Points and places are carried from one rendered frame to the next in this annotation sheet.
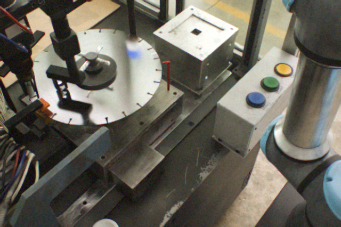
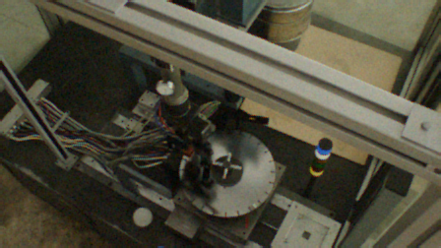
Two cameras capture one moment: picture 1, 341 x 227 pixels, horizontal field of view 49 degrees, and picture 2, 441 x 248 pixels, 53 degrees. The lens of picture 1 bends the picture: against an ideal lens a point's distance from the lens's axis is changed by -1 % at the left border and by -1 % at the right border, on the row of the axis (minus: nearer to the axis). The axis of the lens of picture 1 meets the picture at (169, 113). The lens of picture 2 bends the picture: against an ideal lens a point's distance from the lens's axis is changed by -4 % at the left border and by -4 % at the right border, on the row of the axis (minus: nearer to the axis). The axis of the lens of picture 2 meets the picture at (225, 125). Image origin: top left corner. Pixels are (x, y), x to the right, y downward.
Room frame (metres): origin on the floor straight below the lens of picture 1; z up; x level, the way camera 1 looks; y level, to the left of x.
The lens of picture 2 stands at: (0.55, -0.47, 2.40)
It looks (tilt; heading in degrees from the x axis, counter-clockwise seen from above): 60 degrees down; 81
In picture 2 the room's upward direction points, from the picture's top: 2 degrees counter-clockwise
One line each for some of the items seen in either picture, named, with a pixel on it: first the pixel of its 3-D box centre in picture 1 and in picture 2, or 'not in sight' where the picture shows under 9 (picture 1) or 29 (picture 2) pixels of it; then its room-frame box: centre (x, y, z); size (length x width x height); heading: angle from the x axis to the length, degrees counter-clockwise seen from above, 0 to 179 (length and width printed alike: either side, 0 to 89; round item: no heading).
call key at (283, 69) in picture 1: (283, 71); not in sight; (0.72, -0.30, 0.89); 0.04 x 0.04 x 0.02
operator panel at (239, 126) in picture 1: (259, 100); not in sight; (0.67, -0.25, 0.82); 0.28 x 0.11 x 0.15; 140
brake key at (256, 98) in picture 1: (256, 100); not in sight; (0.61, -0.21, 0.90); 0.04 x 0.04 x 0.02
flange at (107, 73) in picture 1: (94, 67); (226, 169); (0.65, 0.19, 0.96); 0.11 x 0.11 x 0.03
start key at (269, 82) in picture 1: (270, 84); not in sight; (0.66, -0.26, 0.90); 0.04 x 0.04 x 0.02
